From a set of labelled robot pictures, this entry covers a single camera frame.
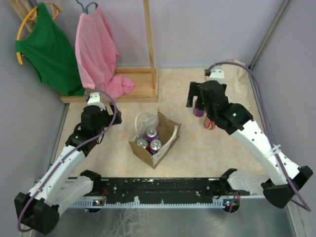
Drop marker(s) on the purple Fanta can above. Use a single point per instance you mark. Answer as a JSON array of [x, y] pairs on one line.
[[198, 110]]

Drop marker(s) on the red Coca-Cola can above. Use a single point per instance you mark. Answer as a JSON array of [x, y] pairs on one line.
[[209, 124]]

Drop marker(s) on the yellow clothes hanger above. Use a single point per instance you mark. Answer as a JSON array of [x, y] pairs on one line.
[[32, 15]]

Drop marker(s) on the wooden clothes rack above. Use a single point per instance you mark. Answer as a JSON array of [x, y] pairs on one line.
[[145, 78]]

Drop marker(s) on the pink t-shirt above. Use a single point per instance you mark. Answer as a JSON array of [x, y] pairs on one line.
[[97, 56]]

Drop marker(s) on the front purple soda can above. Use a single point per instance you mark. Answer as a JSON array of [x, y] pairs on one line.
[[155, 146]]

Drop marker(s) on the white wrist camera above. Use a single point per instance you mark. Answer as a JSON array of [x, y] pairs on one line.
[[94, 99], [215, 73]]

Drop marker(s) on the green tank top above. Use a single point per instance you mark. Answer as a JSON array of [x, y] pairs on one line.
[[47, 48]]

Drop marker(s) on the beige folded cloth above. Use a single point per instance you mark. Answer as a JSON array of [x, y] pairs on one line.
[[237, 89]]

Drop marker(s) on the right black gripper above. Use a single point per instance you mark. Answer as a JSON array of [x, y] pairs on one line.
[[193, 91]]

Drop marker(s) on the aluminium frame rail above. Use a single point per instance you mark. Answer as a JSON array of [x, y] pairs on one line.
[[80, 203]]

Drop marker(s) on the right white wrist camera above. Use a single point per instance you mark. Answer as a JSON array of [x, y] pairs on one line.
[[215, 73]]

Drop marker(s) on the grey clothes hanger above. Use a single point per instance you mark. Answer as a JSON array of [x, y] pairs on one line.
[[85, 8]]

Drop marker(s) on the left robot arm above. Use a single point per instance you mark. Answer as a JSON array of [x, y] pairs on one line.
[[41, 207]]

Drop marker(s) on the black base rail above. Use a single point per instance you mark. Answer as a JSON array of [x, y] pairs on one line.
[[164, 193]]

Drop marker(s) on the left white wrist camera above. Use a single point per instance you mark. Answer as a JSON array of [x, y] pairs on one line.
[[94, 99]]

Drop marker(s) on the rear purple soda can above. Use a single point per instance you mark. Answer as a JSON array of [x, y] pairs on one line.
[[151, 134]]

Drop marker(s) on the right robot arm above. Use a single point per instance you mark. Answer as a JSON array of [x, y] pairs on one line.
[[286, 177]]

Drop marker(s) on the purple soda can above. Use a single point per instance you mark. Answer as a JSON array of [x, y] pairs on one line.
[[155, 146], [151, 134]]

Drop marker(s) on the brown canvas bag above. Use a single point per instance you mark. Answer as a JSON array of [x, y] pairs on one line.
[[168, 134]]

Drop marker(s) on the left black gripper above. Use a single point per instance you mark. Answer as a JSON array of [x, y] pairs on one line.
[[110, 117]]

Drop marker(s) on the front left silver-top can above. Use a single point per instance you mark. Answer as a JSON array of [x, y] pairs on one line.
[[143, 143]]

